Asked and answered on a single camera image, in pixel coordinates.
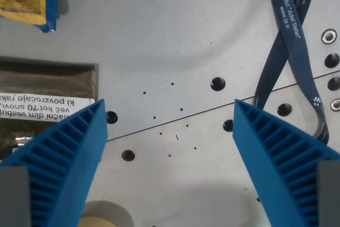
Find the yellow and blue snack bag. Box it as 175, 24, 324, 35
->
0, 0, 60, 33

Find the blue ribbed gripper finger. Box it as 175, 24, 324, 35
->
232, 99, 340, 227
0, 98, 109, 227

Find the dark blue printed lanyard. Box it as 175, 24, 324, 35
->
253, 0, 330, 142

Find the brown tobacco pouch with warning label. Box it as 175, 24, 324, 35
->
0, 63, 97, 160

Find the cream round object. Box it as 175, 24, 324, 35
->
79, 216, 114, 227

